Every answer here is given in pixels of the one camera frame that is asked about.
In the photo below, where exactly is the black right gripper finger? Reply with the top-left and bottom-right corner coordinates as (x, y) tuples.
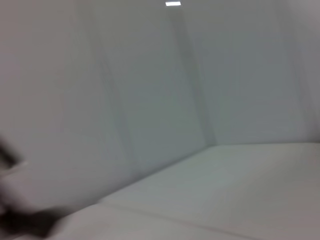
(0, 141), (24, 172)

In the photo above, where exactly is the black shirt with FREE print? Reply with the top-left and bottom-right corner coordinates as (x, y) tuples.
(0, 207), (61, 239)

